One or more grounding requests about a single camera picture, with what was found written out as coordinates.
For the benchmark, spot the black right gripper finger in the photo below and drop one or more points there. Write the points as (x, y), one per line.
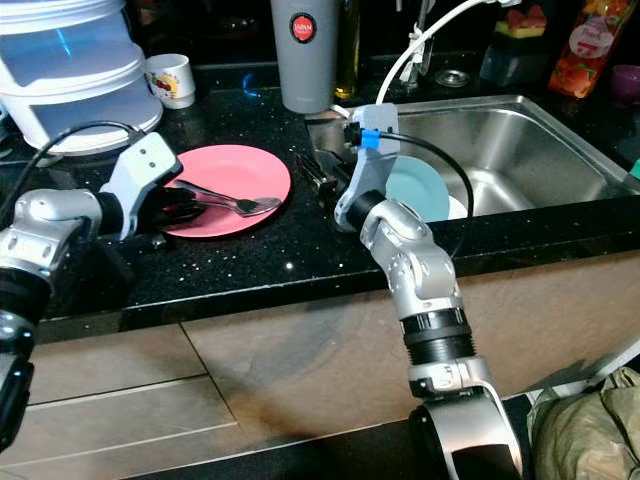
(312, 175)
(328, 160)

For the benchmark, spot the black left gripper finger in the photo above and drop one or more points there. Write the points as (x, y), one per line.
(195, 216)
(198, 194)

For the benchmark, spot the metal fork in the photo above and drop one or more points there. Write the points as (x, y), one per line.
(260, 206)

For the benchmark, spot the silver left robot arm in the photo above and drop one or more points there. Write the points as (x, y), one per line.
(50, 215)

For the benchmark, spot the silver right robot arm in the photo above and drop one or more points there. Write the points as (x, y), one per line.
(415, 260)

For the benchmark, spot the pink plate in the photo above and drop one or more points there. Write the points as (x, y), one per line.
(240, 170)

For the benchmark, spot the teal plate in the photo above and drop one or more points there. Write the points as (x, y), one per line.
(420, 190)

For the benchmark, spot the grey canister with red logo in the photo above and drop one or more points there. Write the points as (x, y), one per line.
(305, 75)

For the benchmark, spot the yellow oil bottle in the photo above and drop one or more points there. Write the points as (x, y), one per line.
(348, 50)

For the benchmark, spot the white printed mug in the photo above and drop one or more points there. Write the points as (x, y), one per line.
(170, 82)

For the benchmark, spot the round metal drain cap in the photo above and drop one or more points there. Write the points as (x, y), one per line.
(452, 78)

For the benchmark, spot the white tiered storage container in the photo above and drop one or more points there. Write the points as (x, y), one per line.
(60, 90)

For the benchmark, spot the chrome sink faucet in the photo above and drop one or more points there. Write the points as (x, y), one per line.
(425, 25)

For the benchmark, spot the stainless steel sink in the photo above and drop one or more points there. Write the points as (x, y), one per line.
(530, 150)

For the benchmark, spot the dark plastic container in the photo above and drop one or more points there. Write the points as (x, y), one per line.
(510, 62)

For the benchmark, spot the red yellow green sponge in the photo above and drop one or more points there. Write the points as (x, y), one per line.
(522, 22)

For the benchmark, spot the olive plastic bag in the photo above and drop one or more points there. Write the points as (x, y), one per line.
(590, 430)

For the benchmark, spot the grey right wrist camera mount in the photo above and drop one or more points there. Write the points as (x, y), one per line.
(365, 185)

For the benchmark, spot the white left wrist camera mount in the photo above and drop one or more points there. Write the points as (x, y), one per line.
(150, 165)

